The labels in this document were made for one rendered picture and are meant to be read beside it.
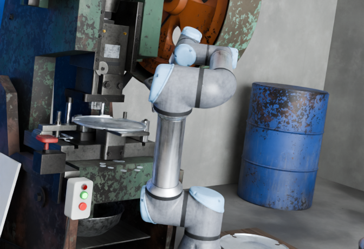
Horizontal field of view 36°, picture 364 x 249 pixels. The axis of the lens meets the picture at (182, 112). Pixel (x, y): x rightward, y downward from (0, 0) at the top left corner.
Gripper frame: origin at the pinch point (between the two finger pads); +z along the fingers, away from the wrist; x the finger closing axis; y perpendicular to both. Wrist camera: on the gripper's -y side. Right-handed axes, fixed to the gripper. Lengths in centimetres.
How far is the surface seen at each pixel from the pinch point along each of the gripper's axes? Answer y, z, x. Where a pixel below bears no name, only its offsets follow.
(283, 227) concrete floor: 163, 96, 2
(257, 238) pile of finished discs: 44, 36, -45
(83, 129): -16.4, 19.6, 14.3
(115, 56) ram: -7.4, -9.2, 23.5
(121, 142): -7.5, 16.7, 1.0
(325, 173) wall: 324, 122, 67
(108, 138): -13.8, 15.1, 2.1
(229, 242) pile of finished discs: 30, 37, -42
